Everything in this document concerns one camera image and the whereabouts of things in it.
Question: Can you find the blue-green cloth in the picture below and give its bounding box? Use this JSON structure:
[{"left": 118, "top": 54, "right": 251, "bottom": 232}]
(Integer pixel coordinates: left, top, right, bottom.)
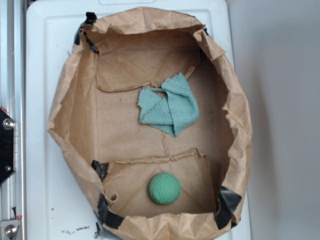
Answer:
[{"left": 137, "top": 72, "right": 200, "bottom": 137}]

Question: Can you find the brown paper bag tray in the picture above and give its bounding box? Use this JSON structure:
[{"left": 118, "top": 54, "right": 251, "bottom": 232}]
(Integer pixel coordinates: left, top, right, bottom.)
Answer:
[{"left": 48, "top": 7, "right": 253, "bottom": 240}]

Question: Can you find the green dimpled ball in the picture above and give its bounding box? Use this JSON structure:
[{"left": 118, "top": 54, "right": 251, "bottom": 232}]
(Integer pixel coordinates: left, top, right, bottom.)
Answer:
[{"left": 148, "top": 172, "right": 182, "bottom": 205}]

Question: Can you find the white plastic bin lid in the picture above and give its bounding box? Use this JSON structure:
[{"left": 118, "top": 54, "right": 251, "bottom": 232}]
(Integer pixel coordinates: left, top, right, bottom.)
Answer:
[{"left": 24, "top": 0, "right": 252, "bottom": 240}]

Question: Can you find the black corner bracket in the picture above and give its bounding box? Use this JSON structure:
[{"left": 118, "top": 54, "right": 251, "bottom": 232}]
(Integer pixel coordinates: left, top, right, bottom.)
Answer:
[{"left": 0, "top": 107, "right": 16, "bottom": 186}]

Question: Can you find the aluminium frame rail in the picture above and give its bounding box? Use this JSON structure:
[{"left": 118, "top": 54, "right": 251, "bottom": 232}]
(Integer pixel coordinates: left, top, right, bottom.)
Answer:
[{"left": 0, "top": 0, "right": 27, "bottom": 240}]

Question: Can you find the silver corner bracket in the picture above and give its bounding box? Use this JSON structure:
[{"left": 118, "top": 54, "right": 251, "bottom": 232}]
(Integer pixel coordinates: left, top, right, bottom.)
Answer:
[{"left": 0, "top": 219, "right": 21, "bottom": 240}]

